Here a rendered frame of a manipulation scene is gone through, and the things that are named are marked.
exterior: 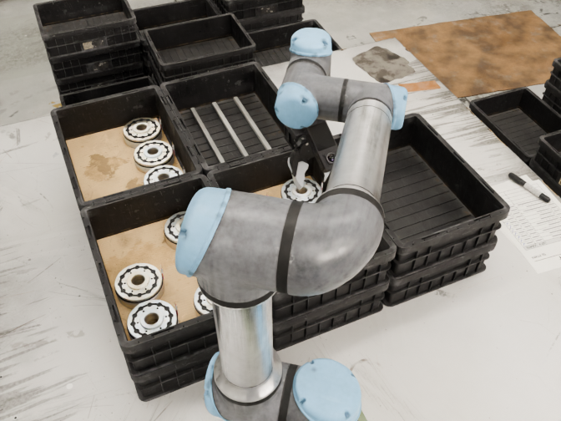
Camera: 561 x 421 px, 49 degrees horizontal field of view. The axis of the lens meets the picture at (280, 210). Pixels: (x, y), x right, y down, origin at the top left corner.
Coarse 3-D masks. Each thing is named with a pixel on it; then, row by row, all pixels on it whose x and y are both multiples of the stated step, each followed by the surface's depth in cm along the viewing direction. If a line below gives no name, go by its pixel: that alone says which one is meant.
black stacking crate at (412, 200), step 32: (416, 128) 164; (416, 160) 165; (448, 160) 154; (384, 192) 157; (416, 192) 157; (448, 192) 157; (480, 192) 146; (384, 224) 136; (416, 224) 149; (448, 224) 149; (416, 256) 136; (448, 256) 142
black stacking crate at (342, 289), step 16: (272, 160) 152; (224, 176) 148; (240, 176) 151; (256, 176) 153; (272, 176) 155; (288, 176) 158; (320, 176) 157; (368, 272) 133; (384, 272) 136; (336, 288) 131; (352, 288) 135; (368, 288) 136; (272, 304) 127; (288, 304) 127; (304, 304) 131; (320, 304) 133; (272, 320) 130
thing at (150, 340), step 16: (192, 176) 146; (144, 192) 142; (96, 208) 139; (96, 256) 128; (112, 304) 120; (112, 320) 118; (192, 320) 118; (208, 320) 118; (144, 336) 115; (160, 336) 115; (176, 336) 117; (128, 352) 115
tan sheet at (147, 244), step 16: (160, 224) 148; (112, 240) 145; (128, 240) 145; (144, 240) 145; (160, 240) 145; (112, 256) 141; (128, 256) 141; (144, 256) 141; (160, 256) 141; (112, 272) 138; (160, 272) 138; (176, 272) 138; (112, 288) 135; (176, 288) 135; (192, 288) 135; (176, 304) 132; (192, 304) 132; (128, 336) 127
